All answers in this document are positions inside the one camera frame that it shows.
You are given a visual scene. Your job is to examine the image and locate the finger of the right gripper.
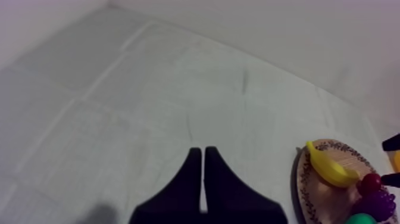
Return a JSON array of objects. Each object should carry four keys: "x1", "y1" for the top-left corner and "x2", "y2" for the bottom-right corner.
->
[
  {"x1": 381, "y1": 133, "x2": 400, "y2": 152},
  {"x1": 380, "y1": 173, "x2": 400, "y2": 189}
]

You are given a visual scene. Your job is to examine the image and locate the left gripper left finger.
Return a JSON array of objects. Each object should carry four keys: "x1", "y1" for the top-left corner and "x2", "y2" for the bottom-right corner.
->
[{"x1": 129, "y1": 147, "x2": 208, "y2": 224}]

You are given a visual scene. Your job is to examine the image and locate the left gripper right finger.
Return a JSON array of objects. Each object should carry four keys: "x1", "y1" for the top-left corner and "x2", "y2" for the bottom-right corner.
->
[{"x1": 204, "y1": 145, "x2": 289, "y2": 224}]

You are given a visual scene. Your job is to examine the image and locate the yellow plastic basket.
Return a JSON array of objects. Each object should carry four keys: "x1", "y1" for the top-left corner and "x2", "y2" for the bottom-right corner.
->
[{"x1": 392, "y1": 150, "x2": 400, "y2": 173}]

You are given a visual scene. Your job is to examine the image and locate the yellow toy banana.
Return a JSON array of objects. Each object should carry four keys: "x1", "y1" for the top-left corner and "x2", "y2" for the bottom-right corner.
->
[{"x1": 305, "y1": 141, "x2": 361, "y2": 188}]

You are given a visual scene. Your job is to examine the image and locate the round wooden board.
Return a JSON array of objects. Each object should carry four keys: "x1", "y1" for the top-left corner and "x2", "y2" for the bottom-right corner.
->
[{"x1": 296, "y1": 138, "x2": 399, "y2": 224}]

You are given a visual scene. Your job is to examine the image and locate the small red fruit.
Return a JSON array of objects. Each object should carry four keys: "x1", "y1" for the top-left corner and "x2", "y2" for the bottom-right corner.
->
[{"x1": 357, "y1": 173, "x2": 383, "y2": 197}]

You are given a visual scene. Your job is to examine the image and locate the purple toy grapes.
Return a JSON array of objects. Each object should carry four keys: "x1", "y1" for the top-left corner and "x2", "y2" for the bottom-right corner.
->
[{"x1": 352, "y1": 189, "x2": 397, "y2": 223}]

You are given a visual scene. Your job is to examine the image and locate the green toy pear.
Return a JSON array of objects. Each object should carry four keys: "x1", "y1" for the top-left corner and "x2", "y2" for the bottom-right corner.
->
[{"x1": 345, "y1": 213, "x2": 378, "y2": 224}]

